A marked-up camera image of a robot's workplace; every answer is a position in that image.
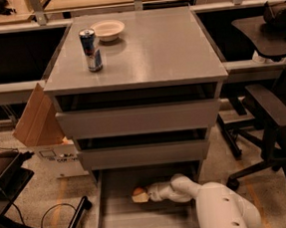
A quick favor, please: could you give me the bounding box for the dark bag on table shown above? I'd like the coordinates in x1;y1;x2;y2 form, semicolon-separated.
263;1;286;29

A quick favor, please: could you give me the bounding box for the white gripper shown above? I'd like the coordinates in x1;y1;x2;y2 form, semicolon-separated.
133;182;173;203

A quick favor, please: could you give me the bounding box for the black floor cable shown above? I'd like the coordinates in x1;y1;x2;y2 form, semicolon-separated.
0;114;79;228

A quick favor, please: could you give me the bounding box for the black office chair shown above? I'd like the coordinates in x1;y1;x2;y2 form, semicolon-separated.
226;68;286;191

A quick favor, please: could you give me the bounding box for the blue silver energy drink can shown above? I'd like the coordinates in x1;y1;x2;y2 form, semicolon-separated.
79;29;103;73

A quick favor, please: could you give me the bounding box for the black stand on left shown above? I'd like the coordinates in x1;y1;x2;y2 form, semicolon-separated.
0;148;92;228

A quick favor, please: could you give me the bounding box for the orange fruit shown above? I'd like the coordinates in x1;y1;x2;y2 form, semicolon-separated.
133;187;145;196

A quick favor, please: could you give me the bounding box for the white bowl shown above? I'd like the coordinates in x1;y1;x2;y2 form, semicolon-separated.
92;20;125;42

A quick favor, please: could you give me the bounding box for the grey drawer cabinet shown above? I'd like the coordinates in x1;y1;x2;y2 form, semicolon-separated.
44;7;227;174

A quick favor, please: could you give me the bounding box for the grey top drawer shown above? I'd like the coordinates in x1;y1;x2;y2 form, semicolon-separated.
56;85;219;138

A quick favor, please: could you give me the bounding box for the grey open bottom drawer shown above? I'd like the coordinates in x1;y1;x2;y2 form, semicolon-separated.
94;161;199;228

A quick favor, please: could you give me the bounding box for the brown white cardboard box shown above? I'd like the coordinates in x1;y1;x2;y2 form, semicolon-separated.
13;85;88;178

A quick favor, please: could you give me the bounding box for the grey middle drawer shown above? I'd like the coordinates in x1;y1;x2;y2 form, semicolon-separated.
78;129;209;170

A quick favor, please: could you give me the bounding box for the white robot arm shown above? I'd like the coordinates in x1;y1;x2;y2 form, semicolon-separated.
132;173;262;228

